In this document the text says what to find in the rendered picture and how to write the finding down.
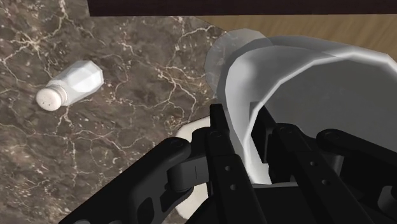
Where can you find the white round dish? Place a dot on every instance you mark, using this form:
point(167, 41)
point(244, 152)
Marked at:
point(193, 203)

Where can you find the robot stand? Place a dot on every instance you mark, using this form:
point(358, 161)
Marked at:
point(235, 7)

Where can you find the white salt shaker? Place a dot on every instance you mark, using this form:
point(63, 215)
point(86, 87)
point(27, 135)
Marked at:
point(74, 82)

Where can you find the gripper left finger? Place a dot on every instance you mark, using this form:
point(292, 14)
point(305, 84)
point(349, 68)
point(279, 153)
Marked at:
point(223, 173)

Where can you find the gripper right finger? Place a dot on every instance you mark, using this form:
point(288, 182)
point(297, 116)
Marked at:
point(310, 161)

